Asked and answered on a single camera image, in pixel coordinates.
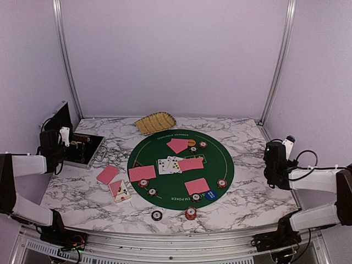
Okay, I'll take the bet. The ace of diamonds card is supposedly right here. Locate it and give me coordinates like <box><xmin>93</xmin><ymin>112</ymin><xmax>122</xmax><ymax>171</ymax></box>
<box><xmin>166</xmin><ymin>156</ymin><xmax>177</xmax><ymax>173</ymax></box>

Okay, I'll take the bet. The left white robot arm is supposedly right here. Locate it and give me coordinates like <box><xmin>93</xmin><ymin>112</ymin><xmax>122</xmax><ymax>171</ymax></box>
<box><xmin>1</xmin><ymin>126</ymin><xmax>71</xmax><ymax>245</ymax></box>

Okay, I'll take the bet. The red poker chip stack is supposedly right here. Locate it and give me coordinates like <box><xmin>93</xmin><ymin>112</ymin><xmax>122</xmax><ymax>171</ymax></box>
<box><xmin>185</xmin><ymin>207</ymin><xmax>197</xmax><ymax>220</ymax></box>

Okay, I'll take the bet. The front aluminium rail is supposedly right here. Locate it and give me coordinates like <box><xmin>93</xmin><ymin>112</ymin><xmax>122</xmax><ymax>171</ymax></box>
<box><xmin>10</xmin><ymin>219</ymin><xmax>331</xmax><ymax>264</ymax></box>

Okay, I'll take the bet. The black poker chip stack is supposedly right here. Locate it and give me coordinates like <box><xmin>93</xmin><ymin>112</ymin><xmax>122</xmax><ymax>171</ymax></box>
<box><xmin>151</xmin><ymin>210</ymin><xmax>163</xmax><ymax>221</ymax></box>

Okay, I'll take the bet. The red backed playing card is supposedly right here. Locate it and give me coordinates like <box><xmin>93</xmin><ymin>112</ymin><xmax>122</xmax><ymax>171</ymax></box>
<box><xmin>178</xmin><ymin>158</ymin><xmax>204</xmax><ymax>172</ymax></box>
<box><xmin>167</xmin><ymin>139</ymin><xmax>189</xmax><ymax>154</ymax></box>
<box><xmin>184</xmin><ymin>178</ymin><xmax>210</xmax><ymax>195</ymax></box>
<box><xmin>129</xmin><ymin>165</ymin><xmax>156</xmax><ymax>182</ymax></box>

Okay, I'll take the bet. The red black chip row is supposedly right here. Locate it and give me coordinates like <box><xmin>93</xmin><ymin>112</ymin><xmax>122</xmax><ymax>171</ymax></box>
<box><xmin>72</xmin><ymin>133</ymin><xmax>91</xmax><ymax>144</ymax></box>

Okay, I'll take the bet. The right aluminium frame post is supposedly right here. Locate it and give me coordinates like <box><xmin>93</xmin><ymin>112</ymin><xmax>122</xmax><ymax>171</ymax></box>
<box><xmin>258</xmin><ymin>0</ymin><xmax>297</xmax><ymax>126</ymax></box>

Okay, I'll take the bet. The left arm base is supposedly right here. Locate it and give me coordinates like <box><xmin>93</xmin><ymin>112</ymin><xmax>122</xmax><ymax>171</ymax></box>
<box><xmin>36</xmin><ymin>210</ymin><xmax>88</xmax><ymax>250</ymax></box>

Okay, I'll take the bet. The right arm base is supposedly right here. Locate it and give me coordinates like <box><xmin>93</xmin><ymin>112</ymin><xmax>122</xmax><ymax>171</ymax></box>
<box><xmin>251</xmin><ymin>216</ymin><xmax>302</xmax><ymax>252</ymax></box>

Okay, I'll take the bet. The left aluminium frame post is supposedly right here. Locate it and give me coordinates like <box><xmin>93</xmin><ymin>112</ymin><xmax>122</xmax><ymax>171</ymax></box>
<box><xmin>52</xmin><ymin>0</ymin><xmax>84</xmax><ymax>120</ymax></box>

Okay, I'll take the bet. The face up spades card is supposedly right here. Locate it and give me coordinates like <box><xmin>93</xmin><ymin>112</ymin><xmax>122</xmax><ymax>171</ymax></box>
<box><xmin>170</xmin><ymin>156</ymin><xmax>183</xmax><ymax>173</ymax></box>

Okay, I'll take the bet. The woven bamboo tray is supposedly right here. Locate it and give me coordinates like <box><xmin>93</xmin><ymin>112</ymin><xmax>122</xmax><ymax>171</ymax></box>
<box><xmin>135</xmin><ymin>112</ymin><xmax>177</xmax><ymax>135</ymax></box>

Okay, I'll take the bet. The green round poker mat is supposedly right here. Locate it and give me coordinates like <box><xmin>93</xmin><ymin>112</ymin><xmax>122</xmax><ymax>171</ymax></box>
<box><xmin>127</xmin><ymin>129</ymin><xmax>235</xmax><ymax>211</ymax></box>

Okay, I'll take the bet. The aluminium poker case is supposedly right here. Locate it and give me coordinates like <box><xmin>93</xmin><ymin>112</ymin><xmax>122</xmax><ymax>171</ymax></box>
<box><xmin>39</xmin><ymin>101</ymin><xmax>108</xmax><ymax>169</ymax></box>

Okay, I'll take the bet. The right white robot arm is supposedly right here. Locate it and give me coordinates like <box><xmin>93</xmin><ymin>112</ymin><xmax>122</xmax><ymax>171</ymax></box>
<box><xmin>263</xmin><ymin>139</ymin><xmax>351</xmax><ymax>246</ymax></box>

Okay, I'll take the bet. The orange big blind button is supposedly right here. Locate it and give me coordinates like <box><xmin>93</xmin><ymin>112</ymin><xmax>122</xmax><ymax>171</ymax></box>
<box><xmin>188</xmin><ymin>139</ymin><xmax>196</xmax><ymax>147</ymax></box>

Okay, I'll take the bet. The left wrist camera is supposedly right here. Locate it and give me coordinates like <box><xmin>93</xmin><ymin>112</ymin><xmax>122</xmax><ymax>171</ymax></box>
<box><xmin>59</xmin><ymin>126</ymin><xmax>70</xmax><ymax>147</ymax></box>

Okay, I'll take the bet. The blue small blind button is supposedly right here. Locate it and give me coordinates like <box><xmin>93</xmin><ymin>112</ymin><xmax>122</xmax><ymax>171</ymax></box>
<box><xmin>205</xmin><ymin>190</ymin><xmax>218</xmax><ymax>201</ymax></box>

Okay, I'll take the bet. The triangular all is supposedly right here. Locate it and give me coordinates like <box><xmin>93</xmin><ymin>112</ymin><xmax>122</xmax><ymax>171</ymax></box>
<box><xmin>133</xmin><ymin>161</ymin><xmax>143</xmax><ymax>168</ymax></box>

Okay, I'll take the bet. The aluminium frame post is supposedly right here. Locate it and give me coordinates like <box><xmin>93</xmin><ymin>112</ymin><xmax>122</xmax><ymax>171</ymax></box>
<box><xmin>258</xmin><ymin>0</ymin><xmax>297</xmax><ymax>126</ymax></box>
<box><xmin>52</xmin><ymin>0</ymin><xmax>84</xmax><ymax>120</ymax></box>

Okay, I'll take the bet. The ace card box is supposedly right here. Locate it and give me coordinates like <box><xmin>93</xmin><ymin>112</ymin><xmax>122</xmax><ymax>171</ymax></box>
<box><xmin>108</xmin><ymin>179</ymin><xmax>131</xmax><ymax>203</ymax></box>

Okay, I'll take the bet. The red backed card deck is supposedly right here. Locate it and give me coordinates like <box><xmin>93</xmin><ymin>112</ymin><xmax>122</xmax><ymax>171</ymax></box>
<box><xmin>96</xmin><ymin>166</ymin><xmax>119</xmax><ymax>185</ymax></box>

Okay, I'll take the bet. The face up playing card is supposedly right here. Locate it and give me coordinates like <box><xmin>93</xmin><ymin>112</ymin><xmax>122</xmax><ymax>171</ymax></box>
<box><xmin>157</xmin><ymin>159</ymin><xmax>169</xmax><ymax>175</ymax></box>

